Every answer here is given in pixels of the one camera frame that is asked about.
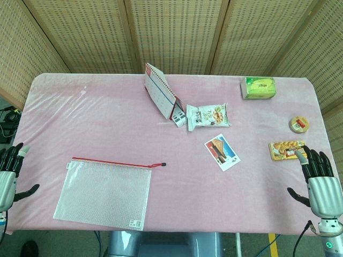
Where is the orange yellow snack box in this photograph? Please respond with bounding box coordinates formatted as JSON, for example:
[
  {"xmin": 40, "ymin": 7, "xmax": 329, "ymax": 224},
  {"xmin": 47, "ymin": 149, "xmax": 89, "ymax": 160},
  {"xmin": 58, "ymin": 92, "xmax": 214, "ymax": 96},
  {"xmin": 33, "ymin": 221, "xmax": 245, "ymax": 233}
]
[{"xmin": 268, "ymin": 140, "xmax": 307, "ymax": 162}]

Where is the red white desk calendar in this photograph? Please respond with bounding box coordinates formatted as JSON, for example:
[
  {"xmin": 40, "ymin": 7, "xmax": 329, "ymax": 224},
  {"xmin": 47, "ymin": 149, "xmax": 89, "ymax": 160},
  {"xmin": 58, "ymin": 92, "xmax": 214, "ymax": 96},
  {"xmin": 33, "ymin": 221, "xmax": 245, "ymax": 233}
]
[{"xmin": 144, "ymin": 63, "xmax": 188, "ymax": 129}]

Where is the woven folding screen panel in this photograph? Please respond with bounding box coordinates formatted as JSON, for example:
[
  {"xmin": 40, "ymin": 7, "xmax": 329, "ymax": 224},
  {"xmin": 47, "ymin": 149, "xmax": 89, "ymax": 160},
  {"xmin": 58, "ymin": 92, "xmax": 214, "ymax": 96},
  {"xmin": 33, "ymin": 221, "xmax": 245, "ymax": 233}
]
[
  {"xmin": 210, "ymin": 0, "xmax": 324, "ymax": 78},
  {"xmin": 124, "ymin": 0, "xmax": 230, "ymax": 75},
  {"xmin": 25, "ymin": 0, "xmax": 141, "ymax": 74},
  {"xmin": 0, "ymin": 0, "xmax": 71, "ymax": 110},
  {"xmin": 269, "ymin": 0, "xmax": 343, "ymax": 172}
]

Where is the postcard with palace picture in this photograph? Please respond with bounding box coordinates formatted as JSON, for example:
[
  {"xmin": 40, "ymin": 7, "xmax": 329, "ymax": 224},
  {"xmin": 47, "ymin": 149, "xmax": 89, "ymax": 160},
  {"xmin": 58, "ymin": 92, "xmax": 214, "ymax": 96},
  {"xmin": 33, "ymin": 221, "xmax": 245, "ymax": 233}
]
[{"xmin": 204, "ymin": 133, "xmax": 241, "ymax": 172}]

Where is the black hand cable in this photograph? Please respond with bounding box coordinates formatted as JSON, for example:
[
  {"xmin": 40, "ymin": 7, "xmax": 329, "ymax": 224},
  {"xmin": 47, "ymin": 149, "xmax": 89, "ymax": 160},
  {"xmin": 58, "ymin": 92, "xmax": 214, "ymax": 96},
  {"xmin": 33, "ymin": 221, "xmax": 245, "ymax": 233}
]
[
  {"xmin": 292, "ymin": 220, "xmax": 315, "ymax": 257},
  {"xmin": 0, "ymin": 210, "xmax": 9, "ymax": 238}
]

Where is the blue floor cable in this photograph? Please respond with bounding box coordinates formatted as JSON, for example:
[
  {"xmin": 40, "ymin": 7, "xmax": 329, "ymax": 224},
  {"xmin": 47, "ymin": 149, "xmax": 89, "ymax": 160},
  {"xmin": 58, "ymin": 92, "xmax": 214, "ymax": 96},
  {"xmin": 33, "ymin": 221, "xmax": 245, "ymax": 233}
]
[
  {"xmin": 93, "ymin": 231, "xmax": 108, "ymax": 254},
  {"xmin": 256, "ymin": 233, "xmax": 281, "ymax": 257}
]

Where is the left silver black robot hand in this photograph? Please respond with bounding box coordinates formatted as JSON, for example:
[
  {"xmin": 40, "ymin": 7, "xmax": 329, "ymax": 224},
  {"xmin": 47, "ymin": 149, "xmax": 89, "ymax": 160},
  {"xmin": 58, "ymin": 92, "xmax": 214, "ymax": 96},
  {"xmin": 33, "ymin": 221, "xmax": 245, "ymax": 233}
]
[{"xmin": 0, "ymin": 142, "xmax": 40, "ymax": 212}]

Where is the white snack packet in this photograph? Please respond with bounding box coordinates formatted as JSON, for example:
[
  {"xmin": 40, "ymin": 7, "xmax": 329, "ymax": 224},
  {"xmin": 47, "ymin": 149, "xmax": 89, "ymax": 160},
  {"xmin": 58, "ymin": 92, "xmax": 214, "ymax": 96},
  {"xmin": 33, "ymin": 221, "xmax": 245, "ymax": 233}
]
[{"xmin": 185, "ymin": 102, "xmax": 232, "ymax": 132}]

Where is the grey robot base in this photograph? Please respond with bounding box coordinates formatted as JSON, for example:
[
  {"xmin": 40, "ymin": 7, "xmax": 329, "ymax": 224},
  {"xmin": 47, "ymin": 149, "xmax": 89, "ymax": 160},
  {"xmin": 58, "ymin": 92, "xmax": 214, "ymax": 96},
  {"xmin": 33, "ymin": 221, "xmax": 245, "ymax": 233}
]
[{"xmin": 106, "ymin": 230, "xmax": 223, "ymax": 257}]

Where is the black shoe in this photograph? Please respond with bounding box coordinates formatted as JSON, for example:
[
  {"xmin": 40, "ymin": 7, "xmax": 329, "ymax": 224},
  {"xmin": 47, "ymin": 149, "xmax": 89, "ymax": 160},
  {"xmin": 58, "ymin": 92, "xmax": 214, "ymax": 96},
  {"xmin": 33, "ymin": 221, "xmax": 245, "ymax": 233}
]
[{"xmin": 20, "ymin": 240, "xmax": 39, "ymax": 257}]

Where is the green tissue pack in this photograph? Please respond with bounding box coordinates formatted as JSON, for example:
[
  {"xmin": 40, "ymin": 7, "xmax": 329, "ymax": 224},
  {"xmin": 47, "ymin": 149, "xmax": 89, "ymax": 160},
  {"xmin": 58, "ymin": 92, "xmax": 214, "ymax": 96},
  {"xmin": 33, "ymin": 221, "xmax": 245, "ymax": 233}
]
[{"xmin": 240, "ymin": 76, "xmax": 278, "ymax": 101}]

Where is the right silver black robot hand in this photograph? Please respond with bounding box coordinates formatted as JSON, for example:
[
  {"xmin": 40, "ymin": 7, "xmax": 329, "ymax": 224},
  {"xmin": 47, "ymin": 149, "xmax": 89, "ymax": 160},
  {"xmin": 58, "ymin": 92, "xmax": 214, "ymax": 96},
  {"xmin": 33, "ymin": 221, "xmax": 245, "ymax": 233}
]
[{"xmin": 287, "ymin": 145, "xmax": 340, "ymax": 219}]

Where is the black equipment with cables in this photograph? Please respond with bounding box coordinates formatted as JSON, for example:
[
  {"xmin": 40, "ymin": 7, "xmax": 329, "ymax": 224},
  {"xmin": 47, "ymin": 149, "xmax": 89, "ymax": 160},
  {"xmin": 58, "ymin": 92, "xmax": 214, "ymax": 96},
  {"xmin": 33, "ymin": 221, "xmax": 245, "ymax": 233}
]
[{"xmin": 0, "ymin": 105, "xmax": 23, "ymax": 144}]

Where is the black left hand cable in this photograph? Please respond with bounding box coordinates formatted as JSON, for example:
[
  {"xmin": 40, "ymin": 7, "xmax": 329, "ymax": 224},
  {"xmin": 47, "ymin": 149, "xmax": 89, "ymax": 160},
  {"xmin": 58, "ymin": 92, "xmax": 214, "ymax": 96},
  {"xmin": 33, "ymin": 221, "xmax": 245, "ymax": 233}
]
[{"xmin": 0, "ymin": 210, "xmax": 9, "ymax": 238}]

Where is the round orange tin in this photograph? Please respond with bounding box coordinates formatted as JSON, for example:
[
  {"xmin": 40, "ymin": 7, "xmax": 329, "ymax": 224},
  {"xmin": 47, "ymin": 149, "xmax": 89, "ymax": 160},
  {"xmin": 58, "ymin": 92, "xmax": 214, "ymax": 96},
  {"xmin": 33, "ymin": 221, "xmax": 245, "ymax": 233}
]
[{"xmin": 288, "ymin": 115, "xmax": 310, "ymax": 134}]

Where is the mesh zipper pouch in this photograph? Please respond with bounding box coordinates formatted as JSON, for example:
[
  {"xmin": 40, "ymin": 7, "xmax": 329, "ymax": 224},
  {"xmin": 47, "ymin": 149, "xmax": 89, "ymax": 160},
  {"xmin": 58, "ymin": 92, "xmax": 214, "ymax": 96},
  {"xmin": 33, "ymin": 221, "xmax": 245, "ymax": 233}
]
[{"xmin": 53, "ymin": 156, "xmax": 153, "ymax": 231}]

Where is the black right hand cable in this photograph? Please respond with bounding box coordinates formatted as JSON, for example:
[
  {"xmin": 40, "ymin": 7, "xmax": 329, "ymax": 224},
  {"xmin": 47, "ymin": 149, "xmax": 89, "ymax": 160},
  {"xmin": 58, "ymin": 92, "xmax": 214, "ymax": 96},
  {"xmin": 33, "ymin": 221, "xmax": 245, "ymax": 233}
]
[{"xmin": 292, "ymin": 220, "xmax": 315, "ymax": 257}]

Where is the pink tablecloth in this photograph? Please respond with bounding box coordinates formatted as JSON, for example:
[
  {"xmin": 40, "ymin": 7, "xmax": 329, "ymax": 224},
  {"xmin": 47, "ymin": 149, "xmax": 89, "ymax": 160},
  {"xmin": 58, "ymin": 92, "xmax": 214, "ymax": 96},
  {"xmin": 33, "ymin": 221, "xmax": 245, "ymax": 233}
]
[{"xmin": 4, "ymin": 71, "xmax": 340, "ymax": 237}]

